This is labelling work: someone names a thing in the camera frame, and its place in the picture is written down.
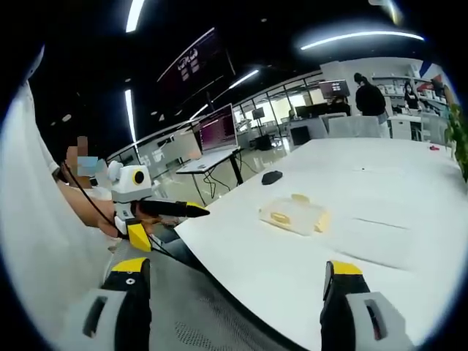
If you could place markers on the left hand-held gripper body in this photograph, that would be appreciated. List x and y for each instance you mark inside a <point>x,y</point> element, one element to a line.
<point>129,183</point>

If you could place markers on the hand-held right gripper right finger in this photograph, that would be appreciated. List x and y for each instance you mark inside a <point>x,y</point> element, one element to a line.
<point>365,314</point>

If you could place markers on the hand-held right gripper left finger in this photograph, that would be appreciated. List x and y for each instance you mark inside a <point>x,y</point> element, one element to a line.
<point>109,311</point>

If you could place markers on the clear box with plastic buckle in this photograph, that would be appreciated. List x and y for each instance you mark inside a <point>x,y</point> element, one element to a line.
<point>292,215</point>

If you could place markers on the white standing desk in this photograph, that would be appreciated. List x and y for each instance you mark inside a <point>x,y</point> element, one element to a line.
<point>208,161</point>

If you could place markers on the long ceiling light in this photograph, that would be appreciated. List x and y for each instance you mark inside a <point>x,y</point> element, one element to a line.
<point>243,79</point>
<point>134,14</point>
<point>130,115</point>
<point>360,37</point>

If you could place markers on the large computer monitor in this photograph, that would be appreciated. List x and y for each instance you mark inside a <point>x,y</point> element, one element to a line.
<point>218,129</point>

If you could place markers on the grey mesh chair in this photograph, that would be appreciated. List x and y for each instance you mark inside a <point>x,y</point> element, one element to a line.
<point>204,311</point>

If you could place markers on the black computer mouse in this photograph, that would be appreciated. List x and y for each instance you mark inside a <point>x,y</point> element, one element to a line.
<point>272,177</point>

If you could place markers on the person in white shirt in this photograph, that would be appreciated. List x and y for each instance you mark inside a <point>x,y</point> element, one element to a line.
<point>33,226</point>

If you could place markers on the hanging dark sign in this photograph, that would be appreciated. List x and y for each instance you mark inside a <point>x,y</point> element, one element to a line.
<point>194,56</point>

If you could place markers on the small red object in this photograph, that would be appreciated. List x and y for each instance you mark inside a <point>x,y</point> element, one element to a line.
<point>434,148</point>

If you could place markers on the white cabinet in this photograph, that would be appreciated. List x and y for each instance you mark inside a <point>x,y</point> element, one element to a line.
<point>402,128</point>

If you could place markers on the green potted plant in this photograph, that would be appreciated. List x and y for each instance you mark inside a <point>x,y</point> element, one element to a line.
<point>459,139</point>

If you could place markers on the small black monitor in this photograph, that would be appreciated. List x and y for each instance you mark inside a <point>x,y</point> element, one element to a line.
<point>333,88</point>

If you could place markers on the wall shelves with boxes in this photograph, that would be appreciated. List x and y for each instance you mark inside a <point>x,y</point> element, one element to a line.
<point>393,87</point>

